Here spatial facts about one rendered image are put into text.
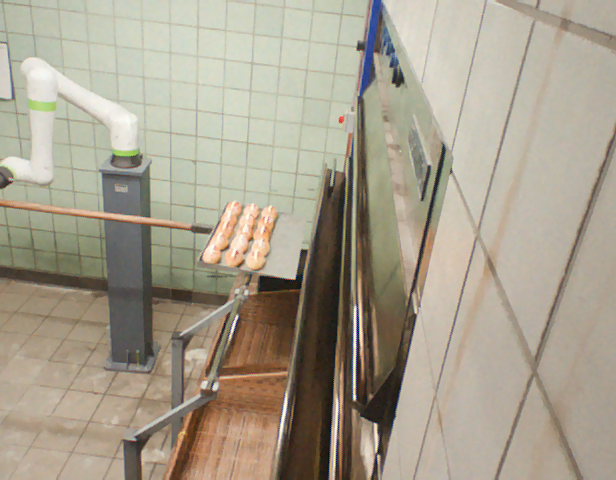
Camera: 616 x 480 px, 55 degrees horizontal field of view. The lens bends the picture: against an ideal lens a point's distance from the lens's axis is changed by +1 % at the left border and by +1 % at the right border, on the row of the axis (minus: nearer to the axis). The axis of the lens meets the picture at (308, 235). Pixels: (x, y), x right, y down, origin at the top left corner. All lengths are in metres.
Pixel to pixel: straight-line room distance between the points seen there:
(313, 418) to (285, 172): 2.44
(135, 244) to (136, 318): 0.46
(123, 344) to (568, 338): 3.27
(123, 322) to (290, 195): 1.21
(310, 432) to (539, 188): 0.95
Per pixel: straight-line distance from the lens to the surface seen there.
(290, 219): 2.57
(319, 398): 1.31
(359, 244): 1.20
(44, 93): 2.81
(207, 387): 1.65
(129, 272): 3.21
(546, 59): 0.37
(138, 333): 3.42
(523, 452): 0.33
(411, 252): 0.82
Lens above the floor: 2.27
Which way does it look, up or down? 27 degrees down
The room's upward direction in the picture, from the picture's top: 7 degrees clockwise
